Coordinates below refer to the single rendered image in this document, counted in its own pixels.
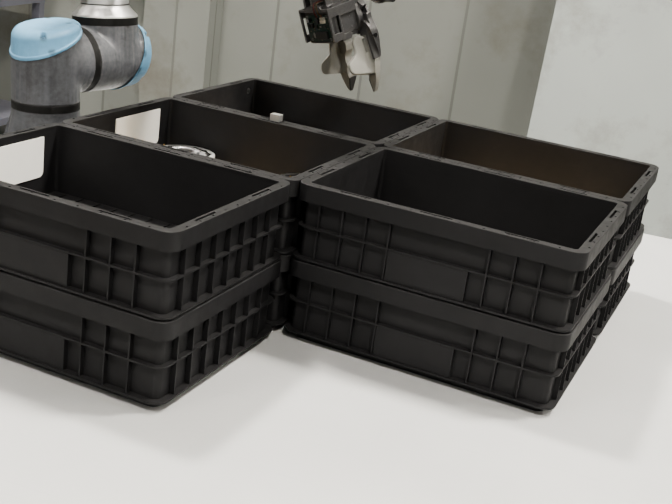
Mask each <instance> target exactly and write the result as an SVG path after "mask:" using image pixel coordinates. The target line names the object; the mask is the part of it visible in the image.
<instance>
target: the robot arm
mask: <svg viewBox="0 0 672 504"><path fill-rule="evenodd" d="M303 4H304V9H301V10H299V11H298V12H299V16H300V21H301V25H302V29H303V33H304V37H305V41H306V43H308V42H310V41H311V43H329V55H328V56H327V57H326V59H325V60H324V61H323V62H322V64H321V71H322V72H323V73H324V74H341V75H342V78H343V80H344V82H345V84H346V86H347V88H348V89H349V90H350V91H351V90H353V88H354V84H355V81H356V75H368V74H369V81H370V84H371V86H372V89H373V92H375V91H377V90H378V86H379V79H380V67H381V62H380V56H381V47H380V37H379V32H378V29H377V26H376V24H375V22H374V20H373V18H372V15H371V12H370V11H368V8H367V6H366V5H367V3H366V2H365V1H364V0H303ZM304 18H306V22H307V26H308V30H309V34H308V35H307V33H306V29H305V25H304V20H303V19H304ZM146 34H147V32H146V31H145V30H144V29H143V28H142V27H141V26H140V25H138V15H137V13H136V12H135V11H134V10H133V9H132V8H131V7H130V5H129V0H80V5H79V7H78V8H77V9H76V10H75V11H74V12H73V13H72V19H69V18H55V17H54V18H38V19H32V20H27V21H24V22H21V23H19V24H17V25H16V26H15V27H14V28H13V30H12V32H11V46H10V48H9V54H10V56H11V113H10V116H9V119H8V122H7V125H6V128H5V131H4V134H5V133H9V132H13V131H18V130H22V129H27V128H31V127H35V126H40V125H44V124H49V123H62V122H63V120H66V119H71V118H75V117H79V116H81V115H80V93H83V92H91V91H99V90H107V89H112V90H116V89H121V88H123V87H126V86H131V85H134V84H136V83H137V82H139V81H140V80H141V78H142V77H143V76H144V75H145V74H146V72H147V70H148V68H149V65H150V62H151V56H152V48H151V42H150V39H149V37H147V36H146ZM354 34H360V36H359V35H358V36H354V37H352V35H354ZM350 38H353V39H352V40H351V39H350ZM352 50H354V56H353V58H352Z"/></svg>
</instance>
